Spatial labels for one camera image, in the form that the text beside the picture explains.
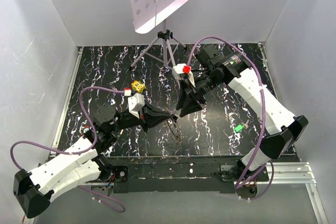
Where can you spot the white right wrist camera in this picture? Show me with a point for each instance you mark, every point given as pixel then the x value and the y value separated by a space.
pixel 182 71

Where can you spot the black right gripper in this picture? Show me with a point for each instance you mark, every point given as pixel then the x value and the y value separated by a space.
pixel 188 102

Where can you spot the green tag key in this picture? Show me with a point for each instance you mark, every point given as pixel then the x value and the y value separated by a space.
pixel 240 127

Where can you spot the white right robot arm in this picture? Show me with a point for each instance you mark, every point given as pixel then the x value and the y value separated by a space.
pixel 282 126

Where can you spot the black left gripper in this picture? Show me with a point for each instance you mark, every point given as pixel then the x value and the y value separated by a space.
pixel 157 117

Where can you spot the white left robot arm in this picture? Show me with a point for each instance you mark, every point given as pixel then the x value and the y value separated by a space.
pixel 37 188

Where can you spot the yellow owl number block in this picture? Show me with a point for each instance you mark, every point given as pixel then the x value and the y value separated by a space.
pixel 138 86

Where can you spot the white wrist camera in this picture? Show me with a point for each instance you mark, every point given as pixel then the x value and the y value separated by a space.
pixel 182 71
pixel 135 104

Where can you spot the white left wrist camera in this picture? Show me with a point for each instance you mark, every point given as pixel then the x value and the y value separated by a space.
pixel 135 104

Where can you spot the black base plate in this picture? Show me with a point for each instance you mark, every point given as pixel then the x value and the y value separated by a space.
pixel 170 173

